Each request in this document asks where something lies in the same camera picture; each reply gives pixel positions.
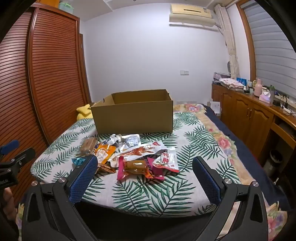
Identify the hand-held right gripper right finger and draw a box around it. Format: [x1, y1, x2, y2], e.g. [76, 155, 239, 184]
[192, 156, 274, 241]

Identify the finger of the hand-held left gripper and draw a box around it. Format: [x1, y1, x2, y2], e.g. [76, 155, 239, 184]
[0, 148, 36, 168]
[0, 140, 20, 155]

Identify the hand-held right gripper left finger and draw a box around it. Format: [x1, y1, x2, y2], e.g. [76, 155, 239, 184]
[22, 154, 99, 241]

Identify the blue candy wrapper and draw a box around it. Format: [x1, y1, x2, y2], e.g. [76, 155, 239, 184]
[72, 156, 87, 166]

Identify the golden brown snack wrapper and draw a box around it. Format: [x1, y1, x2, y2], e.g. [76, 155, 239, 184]
[96, 162, 117, 174]

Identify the orange snack packet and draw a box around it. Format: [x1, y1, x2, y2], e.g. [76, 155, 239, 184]
[94, 144, 116, 163]

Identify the brown biscuit packet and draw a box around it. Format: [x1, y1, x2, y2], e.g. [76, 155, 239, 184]
[80, 137, 99, 156]

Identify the white and red snack packet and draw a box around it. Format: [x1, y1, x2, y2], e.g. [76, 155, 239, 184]
[153, 147, 180, 173]

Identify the white and blue snack packet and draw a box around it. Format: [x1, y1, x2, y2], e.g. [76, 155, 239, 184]
[102, 134, 124, 146]

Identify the magenta snack packet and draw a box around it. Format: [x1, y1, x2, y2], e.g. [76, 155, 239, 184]
[147, 158, 165, 181]

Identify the pink packet with brown bun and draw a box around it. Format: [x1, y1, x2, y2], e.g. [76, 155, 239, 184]
[117, 156, 154, 181]

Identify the small silver snack packet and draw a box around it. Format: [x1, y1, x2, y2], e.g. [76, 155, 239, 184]
[119, 134, 141, 149]

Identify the clear chicken feet packet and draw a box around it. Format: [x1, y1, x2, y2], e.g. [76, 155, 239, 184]
[109, 141, 167, 167]

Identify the brown cardboard box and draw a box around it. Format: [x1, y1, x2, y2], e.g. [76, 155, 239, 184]
[91, 89, 173, 135]

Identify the person's left hand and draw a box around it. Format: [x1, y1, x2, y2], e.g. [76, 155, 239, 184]
[3, 186, 16, 221]

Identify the floral blanket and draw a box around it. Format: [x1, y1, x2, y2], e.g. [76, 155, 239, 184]
[14, 103, 289, 241]

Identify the dark blue bedsheet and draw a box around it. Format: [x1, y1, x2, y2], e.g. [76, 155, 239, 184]
[203, 104, 285, 205]

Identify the green leaf print cloth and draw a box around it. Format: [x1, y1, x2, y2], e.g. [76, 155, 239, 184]
[31, 112, 241, 217]

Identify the yellow plush toy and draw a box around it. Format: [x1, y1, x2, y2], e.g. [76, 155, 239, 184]
[76, 104, 94, 121]

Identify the grey waste bin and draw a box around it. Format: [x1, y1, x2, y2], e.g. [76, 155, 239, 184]
[264, 149, 283, 172]

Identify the white paper bag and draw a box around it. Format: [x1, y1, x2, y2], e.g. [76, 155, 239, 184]
[209, 101, 221, 116]

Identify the brown slatted wooden wardrobe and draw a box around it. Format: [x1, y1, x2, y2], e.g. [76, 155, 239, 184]
[0, 5, 93, 204]

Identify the long wooden cabinet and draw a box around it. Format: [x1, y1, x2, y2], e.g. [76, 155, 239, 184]
[211, 83, 296, 167]

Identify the folded floral cloth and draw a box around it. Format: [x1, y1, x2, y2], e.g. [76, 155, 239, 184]
[218, 78, 246, 90]

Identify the pink tissue box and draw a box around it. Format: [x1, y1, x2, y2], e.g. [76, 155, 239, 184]
[259, 91, 273, 106]

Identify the purple floral bag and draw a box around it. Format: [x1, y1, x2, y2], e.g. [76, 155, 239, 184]
[213, 72, 229, 81]

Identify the pink thermos jug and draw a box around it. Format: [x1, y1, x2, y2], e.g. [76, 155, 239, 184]
[253, 79, 263, 97]

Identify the beige patterned curtain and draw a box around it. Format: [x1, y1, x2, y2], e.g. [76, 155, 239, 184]
[214, 3, 240, 80]

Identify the grey window blind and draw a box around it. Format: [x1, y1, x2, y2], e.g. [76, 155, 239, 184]
[243, 5, 296, 98]

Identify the green plastic storage box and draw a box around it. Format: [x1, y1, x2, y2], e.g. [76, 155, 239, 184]
[58, 1, 75, 12]

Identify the wooden window frame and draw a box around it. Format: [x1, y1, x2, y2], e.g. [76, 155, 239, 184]
[236, 3, 257, 81]

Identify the beige wall air conditioner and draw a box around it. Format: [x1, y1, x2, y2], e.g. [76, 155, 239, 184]
[169, 3, 216, 29]

